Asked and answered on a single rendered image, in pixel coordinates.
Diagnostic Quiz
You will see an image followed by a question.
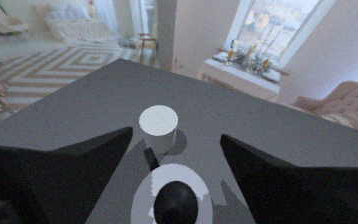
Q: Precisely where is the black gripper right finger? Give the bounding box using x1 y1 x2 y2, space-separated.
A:
220 134 358 224

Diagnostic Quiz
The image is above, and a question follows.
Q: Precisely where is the glass french press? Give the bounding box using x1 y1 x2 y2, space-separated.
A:
131 147 213 224

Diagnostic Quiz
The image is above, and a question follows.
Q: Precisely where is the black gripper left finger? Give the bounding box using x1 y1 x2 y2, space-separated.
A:
0 127 133 224

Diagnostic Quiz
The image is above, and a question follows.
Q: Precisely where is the white cylinder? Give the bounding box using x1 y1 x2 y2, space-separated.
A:
139 105 178 155

